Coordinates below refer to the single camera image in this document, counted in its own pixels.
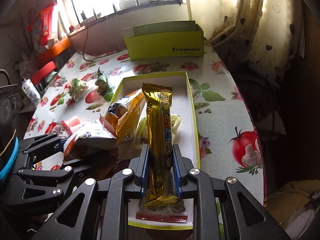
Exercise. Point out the heart pattern curtain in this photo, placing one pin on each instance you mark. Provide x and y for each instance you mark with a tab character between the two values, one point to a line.
268	34

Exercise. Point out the gold snack bar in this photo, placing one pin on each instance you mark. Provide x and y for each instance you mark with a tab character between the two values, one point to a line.
161	186

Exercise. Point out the yellow chip bag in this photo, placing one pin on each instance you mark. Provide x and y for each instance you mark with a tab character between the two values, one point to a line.
123	115

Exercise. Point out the green crumpled snack packet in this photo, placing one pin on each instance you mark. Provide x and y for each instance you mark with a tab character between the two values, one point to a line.
104	90

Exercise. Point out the red jelly cup upper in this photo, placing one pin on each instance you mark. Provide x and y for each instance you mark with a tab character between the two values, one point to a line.
71	125

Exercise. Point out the orange box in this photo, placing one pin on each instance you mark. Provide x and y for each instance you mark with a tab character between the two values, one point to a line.
53	52

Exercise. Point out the yellow-green shoebox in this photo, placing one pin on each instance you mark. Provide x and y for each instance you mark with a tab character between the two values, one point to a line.
164	39

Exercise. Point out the clear green nut packet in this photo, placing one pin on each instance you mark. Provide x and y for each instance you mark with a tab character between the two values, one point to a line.
77	88

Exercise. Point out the red woven basket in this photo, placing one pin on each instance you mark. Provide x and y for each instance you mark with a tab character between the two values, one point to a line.
43	72

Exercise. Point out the red cardboard package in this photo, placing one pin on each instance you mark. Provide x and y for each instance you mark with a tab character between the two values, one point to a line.
43	27

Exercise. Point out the yellow-green shoebox lid tray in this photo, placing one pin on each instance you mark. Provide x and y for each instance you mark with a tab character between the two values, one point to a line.
186	137

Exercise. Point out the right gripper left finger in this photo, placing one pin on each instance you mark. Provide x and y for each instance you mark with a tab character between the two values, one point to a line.
99	209

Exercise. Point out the white printed bottle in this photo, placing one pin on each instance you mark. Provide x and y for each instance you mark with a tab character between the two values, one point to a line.
30	91

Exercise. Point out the floral vinyl tablecloth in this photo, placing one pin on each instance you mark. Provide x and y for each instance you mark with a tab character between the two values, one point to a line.
224	124

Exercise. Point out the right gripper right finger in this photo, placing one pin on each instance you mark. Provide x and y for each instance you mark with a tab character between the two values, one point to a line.
222	208

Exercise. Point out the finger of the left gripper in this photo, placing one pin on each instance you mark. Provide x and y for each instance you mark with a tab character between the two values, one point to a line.
65	172
47	144

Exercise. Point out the orange white snack bag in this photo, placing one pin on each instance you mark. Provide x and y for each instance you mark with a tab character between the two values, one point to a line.
91	137

